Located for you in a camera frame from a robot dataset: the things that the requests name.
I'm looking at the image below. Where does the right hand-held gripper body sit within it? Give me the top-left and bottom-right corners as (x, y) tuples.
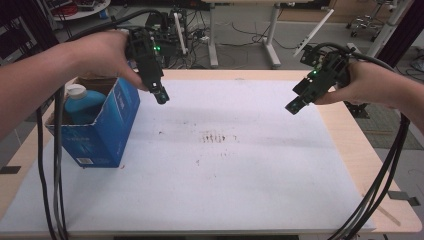
(292, 44), (353, 104)

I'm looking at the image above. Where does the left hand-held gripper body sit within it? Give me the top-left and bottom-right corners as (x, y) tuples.
(124, 27), (165, 95)

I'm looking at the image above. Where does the blue cardboard box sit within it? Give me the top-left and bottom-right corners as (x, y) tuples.
(44, 76), (142, 169)

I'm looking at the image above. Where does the blue detergent bottle white cap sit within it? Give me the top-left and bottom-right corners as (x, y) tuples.
(63, 83), (108, 126)

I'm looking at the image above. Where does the person's right hand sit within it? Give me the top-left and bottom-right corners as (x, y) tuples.
(313, 61), (379, 107)

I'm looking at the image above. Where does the person's left hand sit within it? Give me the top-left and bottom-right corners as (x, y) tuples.
(71, 29), (149, 92)

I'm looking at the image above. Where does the white leaning board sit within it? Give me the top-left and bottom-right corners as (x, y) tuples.
(293, 8), (335, 57)

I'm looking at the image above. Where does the white upright bar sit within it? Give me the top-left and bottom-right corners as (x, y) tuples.
(173, 12), (188, 56)

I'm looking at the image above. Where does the office chair base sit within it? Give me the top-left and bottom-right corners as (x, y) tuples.
(345, 0), (388, 32)

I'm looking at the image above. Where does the white desk leg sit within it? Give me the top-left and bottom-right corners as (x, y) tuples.
(207, 2), (220, 70)
(262, 2), (283, 70)

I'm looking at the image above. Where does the round white table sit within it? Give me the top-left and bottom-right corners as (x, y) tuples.
(43, 0), (112, 22)

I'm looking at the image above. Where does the black stand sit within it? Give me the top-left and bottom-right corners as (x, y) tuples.
(376, 0), (424, 68)

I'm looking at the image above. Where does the white foam mat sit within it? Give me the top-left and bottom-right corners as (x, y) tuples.
(0, 79), (377, 234)

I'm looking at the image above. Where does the black tape mark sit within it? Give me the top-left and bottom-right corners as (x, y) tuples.
(0, 165), (22, 175)
(387, 190), (422, 207)

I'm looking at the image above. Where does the black electronics with cables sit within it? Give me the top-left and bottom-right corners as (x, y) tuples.
(144, 8), (209, 69)

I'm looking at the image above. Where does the white slanted frame leg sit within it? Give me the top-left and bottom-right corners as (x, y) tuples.
(366, 0), (416, 58)

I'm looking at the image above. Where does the thick black cable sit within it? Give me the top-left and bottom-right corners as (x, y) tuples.
(313, 41), (412, 240)

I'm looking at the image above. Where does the dark grey cable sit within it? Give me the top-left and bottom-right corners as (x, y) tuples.
(53, 8), (168, 240)

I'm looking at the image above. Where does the thin black cable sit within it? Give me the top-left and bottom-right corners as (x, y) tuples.
(35, 106), (56, 240)

